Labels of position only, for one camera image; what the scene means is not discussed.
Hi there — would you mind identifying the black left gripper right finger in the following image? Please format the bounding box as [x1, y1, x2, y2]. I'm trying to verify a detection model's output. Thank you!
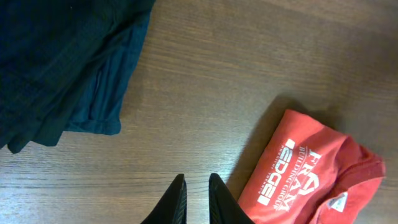
[209, 173, 254, 224]

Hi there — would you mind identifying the folded navy blue garment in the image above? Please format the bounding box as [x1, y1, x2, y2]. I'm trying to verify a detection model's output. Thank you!
[65, 11, 150, 135]

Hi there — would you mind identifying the red soccer t-shirt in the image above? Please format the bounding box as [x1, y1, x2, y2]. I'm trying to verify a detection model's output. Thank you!
[238, 110, 386, 223]

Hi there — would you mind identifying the folded black garment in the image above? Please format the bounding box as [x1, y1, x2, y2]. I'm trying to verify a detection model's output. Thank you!
[1, 0, 154, 154]

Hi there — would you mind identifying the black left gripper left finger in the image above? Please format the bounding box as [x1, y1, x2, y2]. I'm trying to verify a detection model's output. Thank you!
[141, 174, 187, 224]

